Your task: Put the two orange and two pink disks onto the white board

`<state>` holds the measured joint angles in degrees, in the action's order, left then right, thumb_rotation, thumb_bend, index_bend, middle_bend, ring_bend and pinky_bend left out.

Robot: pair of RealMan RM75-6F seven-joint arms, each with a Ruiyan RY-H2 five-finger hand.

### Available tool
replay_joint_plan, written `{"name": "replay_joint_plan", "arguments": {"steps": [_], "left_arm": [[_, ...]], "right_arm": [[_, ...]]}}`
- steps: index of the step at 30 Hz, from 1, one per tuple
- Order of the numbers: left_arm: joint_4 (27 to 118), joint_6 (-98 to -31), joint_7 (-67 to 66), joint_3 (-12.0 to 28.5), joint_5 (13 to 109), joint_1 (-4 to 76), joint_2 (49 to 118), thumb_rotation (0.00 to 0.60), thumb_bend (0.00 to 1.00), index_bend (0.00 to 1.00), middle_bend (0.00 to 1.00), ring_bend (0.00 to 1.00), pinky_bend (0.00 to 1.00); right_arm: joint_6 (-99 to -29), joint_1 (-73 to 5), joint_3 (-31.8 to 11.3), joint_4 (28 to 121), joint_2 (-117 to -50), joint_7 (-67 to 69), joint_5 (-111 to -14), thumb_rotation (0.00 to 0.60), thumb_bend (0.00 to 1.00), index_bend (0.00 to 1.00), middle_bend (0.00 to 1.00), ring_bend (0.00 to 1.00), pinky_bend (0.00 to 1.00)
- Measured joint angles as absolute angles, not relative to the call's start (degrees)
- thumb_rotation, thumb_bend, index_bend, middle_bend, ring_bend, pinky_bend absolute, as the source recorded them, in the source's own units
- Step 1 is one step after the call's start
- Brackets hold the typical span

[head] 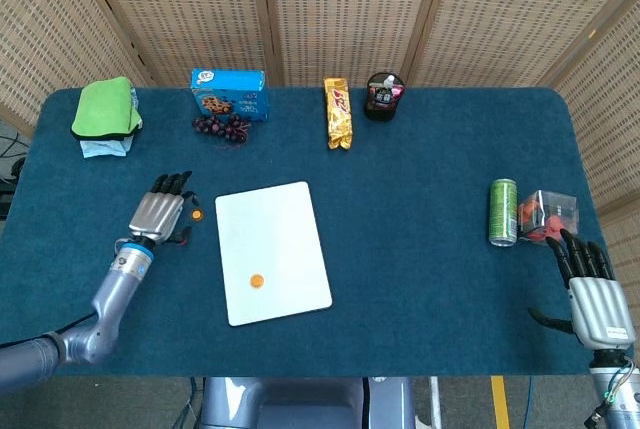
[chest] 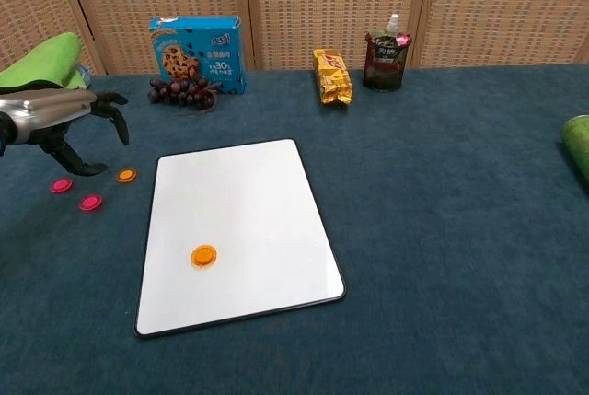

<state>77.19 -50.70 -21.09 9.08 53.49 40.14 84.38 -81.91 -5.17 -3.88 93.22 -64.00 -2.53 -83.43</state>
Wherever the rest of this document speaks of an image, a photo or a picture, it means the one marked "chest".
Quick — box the dark purple grape bunch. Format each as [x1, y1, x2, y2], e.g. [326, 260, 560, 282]
[146, 76, 223, 117]

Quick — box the blue cookie box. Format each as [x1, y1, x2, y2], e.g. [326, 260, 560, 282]
[147, 15, 249, 95]

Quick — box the woven bamboo folding screen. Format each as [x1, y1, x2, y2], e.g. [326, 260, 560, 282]
[0, 0, 589, 76]

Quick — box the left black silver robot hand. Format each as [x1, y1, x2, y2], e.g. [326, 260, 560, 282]
[0, 88, 131, 179]

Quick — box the black drink pouch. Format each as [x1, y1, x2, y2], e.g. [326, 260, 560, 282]
[362, 30, 413, 92]

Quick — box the yellow snack bag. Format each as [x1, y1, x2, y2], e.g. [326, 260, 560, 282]
[312, 48, 354, 107]

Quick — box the white magnetic board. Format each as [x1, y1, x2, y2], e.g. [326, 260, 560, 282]
[134, 138, 347, 339]

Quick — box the light blue wipes packet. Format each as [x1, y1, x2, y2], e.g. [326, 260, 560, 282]
[75, 63, 93, 89]

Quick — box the green folded cloth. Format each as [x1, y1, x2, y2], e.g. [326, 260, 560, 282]
[0, 31, 88, 92]

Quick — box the dark blue table mat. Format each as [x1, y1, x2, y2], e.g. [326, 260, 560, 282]
[0, 63, 589, 395]

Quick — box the green drink can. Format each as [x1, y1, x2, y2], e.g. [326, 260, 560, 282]
[560, 114, 589, 184]

